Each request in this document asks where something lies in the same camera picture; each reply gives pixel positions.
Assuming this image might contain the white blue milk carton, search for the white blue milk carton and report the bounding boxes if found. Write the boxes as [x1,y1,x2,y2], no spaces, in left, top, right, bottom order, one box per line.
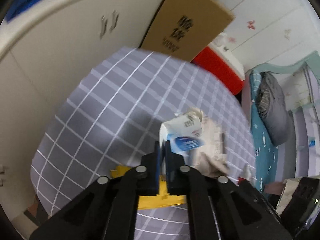
[159,112,201,176]

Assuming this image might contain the yellow paper sheet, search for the yellow paper sheet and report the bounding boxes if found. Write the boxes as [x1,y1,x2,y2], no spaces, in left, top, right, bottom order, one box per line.
[110,165,186,210]

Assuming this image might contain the beige crumpled cloth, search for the beige crumpled cloth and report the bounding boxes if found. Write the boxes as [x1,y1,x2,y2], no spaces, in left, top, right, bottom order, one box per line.
[187,107,230,178]

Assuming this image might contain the grey checked tablecloth table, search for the grey checked tablecloth table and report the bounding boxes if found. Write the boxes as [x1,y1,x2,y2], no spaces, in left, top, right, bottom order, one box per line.
[31,48,258,239]

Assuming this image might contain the teal candy pattern bed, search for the teal candy pattern bed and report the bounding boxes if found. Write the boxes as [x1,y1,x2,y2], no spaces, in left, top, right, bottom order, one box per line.
[248,70,278,197]

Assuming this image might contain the red covered bench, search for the red covered bench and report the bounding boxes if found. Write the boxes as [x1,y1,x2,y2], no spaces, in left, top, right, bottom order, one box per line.
[192,42,245,95]

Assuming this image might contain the grey folded duvet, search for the grey folded duvet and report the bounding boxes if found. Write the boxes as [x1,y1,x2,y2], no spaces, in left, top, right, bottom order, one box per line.
[256,72,292,146]

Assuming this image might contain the brown cardboard box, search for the brown cardboard box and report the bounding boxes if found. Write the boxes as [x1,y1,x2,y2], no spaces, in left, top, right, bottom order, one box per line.
[140,0,234,62]

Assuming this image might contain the white wardrobe with butterflies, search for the white wardrobe with butterflies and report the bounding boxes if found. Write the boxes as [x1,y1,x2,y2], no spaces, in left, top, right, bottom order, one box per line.
[226,0,319,70]

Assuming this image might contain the lavender wall shelves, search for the lavender wall shelves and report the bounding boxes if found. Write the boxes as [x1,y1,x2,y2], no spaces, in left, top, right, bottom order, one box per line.
[292,65,319,177]

